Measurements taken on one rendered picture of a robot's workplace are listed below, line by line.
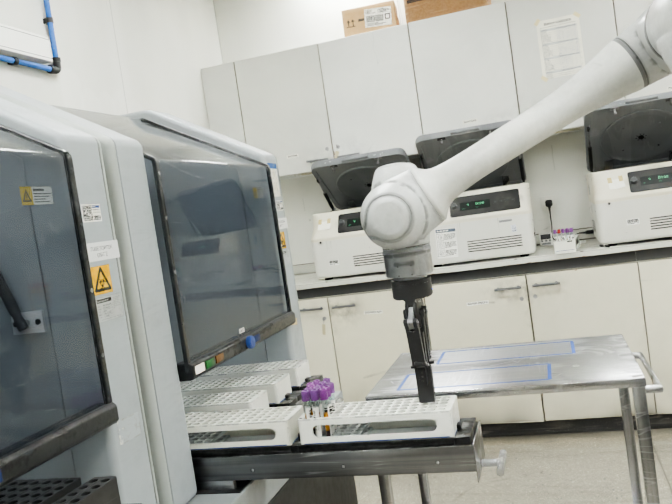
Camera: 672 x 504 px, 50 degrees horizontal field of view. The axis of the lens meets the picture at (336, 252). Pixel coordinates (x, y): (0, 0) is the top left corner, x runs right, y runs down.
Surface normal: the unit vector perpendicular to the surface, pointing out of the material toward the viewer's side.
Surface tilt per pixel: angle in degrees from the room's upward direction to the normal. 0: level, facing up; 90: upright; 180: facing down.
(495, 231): 90
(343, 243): 90
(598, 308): 90
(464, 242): 90
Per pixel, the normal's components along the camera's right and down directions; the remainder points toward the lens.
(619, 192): -0.32, -0.43
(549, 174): -0.28, 0.09
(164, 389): 0.95, -0.12
